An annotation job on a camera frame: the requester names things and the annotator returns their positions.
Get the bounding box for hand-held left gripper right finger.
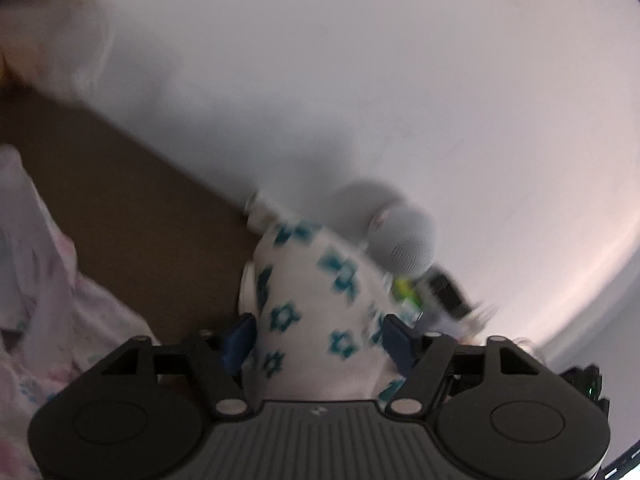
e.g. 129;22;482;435
381;313;544;415

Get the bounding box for clear plastic bags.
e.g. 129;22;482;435
0;0;117;102

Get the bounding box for pink floral dress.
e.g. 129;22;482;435
0;144;157;480

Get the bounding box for white power strip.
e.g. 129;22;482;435
244;191;282;232

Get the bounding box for green and white boxes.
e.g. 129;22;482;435
389;274;424;322

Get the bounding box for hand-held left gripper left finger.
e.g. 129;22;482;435
100;312;257;417

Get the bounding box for white robot-shaped speaker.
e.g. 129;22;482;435
364;204;437;282

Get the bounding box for black charger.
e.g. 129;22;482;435
424;269;474;319

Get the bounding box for cream teal flower garment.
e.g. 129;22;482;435
239;219;417;404

